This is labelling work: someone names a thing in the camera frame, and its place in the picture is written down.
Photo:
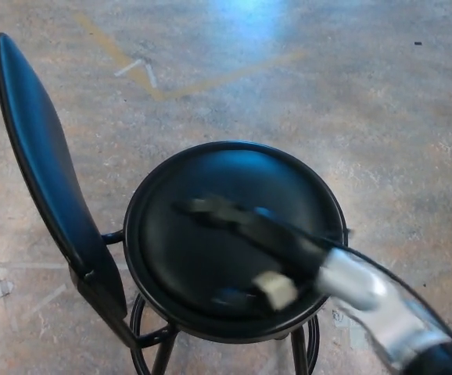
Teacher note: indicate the black swivel chair with backrest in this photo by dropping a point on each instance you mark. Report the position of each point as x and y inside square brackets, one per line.
[230, 176]

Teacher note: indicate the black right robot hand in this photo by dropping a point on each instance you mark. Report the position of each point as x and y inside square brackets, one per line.
[277, 246]

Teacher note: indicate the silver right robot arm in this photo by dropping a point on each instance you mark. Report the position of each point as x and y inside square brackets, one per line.
[370, 291]

